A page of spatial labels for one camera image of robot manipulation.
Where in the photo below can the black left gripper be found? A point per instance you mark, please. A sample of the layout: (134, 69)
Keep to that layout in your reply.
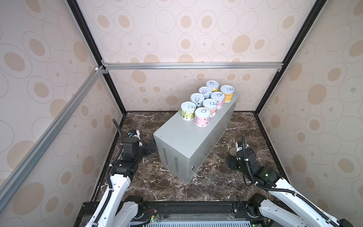
(149, 149)

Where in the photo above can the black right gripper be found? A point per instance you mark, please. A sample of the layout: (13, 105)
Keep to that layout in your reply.
(231, 162)

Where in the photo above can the green label can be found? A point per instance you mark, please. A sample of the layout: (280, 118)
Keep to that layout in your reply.
(188, 110)

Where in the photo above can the purple white label can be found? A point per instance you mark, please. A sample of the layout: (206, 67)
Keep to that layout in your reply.
(202, 117)

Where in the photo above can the orange white label can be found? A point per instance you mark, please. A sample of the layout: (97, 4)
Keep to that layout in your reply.
(211, 104)

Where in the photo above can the pink label can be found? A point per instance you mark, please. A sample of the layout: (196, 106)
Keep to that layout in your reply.
(219, 97)

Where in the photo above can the teal brown label can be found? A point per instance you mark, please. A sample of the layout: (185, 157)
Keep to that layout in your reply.
(197, 99)

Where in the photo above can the yellow orange label can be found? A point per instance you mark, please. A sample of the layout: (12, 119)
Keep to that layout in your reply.
(228, 91)

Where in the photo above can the light blue bear can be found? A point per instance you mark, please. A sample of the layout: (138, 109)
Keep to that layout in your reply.
(206, 92)

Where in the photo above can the yellow fruit label can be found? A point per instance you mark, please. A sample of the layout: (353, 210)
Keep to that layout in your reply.
(212, 84)

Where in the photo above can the black red label can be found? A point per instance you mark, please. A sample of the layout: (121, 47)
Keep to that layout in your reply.
(233, 151)

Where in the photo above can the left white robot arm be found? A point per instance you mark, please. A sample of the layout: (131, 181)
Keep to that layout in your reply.
(111, 210)

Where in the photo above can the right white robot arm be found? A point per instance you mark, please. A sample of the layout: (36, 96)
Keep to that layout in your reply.
(302, 213)

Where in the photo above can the grey metal cabinet box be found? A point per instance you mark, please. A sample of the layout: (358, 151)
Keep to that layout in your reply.
(183, 146)

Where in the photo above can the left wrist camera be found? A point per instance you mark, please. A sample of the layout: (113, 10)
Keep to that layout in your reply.
(134, 133)

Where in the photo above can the silver horizontal back rail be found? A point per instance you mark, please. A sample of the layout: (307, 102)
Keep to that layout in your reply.
(190, 66)

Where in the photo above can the silver left side rail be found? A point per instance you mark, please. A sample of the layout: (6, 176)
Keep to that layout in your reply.
(31, 159)

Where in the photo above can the black corner frame post left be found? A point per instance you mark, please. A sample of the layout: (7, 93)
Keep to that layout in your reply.
(89, 38)

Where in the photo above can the black corner frame post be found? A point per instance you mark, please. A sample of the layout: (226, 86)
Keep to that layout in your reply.
(303, 32)
(89, 38)

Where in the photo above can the black corner frame post right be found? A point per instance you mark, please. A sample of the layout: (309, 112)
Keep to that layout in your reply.
(303, 32)

